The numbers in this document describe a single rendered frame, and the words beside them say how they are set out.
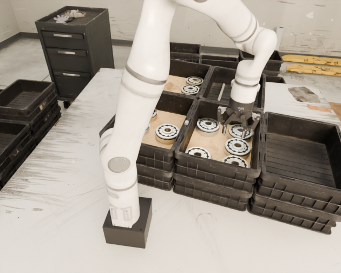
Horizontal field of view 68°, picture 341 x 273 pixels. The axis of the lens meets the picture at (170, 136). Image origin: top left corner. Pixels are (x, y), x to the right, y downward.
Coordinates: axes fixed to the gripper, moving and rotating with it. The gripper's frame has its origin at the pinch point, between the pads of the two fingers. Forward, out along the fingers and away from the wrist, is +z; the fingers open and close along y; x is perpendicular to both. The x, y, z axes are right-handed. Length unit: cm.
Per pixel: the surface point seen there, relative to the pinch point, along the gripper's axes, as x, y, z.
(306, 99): 94, 40, 30
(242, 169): -8.9, 5.4, 7.4
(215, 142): 14.0, -6.6, 17.3
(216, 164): -9.1, -3.2, 7.8
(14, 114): 30, -142, 47
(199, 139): 13.4, -13.4, 17.4
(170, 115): 26.2, -31.0, 17.4
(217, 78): 69, -16, 15
